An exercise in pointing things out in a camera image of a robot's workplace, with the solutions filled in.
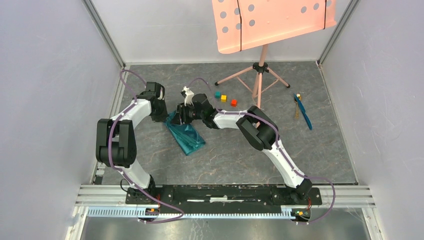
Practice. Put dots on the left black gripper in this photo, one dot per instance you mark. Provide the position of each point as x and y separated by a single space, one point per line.
162 117

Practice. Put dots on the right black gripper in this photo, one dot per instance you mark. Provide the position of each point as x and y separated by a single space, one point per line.
181 114

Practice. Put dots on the teal cloth napkin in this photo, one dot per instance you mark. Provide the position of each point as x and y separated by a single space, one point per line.
186 136

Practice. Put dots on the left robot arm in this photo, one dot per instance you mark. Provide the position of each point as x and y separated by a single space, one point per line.
116 145

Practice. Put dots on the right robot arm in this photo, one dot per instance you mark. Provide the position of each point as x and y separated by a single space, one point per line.
257 128

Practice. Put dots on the teal cube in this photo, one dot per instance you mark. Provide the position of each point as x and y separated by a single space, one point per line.
217 95

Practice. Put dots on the yellow cube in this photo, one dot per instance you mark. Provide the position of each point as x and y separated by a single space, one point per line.
223 98

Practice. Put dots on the pink music stand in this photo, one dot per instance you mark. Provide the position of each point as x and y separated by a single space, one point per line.
246 24

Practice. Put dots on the gold spoon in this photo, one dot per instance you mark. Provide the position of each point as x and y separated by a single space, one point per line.
297 108

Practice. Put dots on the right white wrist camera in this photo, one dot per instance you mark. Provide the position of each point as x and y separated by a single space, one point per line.
188 96

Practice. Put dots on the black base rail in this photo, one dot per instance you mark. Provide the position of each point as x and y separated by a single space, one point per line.
168 203

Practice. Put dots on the blue handled utensil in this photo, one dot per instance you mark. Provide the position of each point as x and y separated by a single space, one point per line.
303 112

